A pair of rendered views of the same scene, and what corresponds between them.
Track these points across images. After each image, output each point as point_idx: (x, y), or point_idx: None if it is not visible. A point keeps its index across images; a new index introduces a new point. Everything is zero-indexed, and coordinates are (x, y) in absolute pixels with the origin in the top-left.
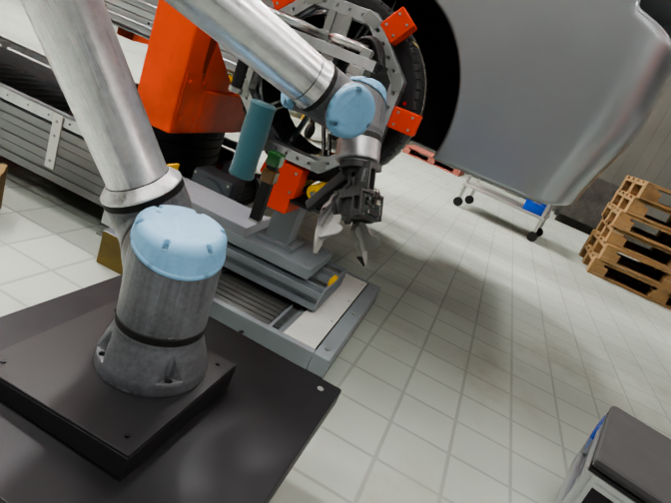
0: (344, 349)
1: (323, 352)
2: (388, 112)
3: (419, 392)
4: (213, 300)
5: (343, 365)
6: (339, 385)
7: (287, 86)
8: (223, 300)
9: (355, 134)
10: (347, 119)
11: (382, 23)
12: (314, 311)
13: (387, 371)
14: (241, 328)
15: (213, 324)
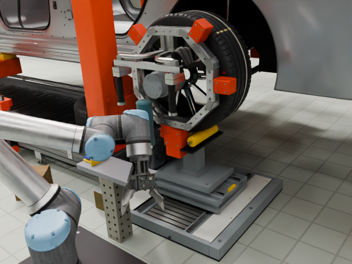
0: (244, 235)
1: (216, 244)
2: (211, 84)
3: (297, 260)
4: (151, 221)
5: (240, 248)
6: (232, 263)
7: (63, 149)
8: (160, 218)
9: (106, 157)
10: (97, 153)
11: (189, 33)
12: (219, 213)
13: (274, 246)
14: (168, 235)
15: (113, 250)
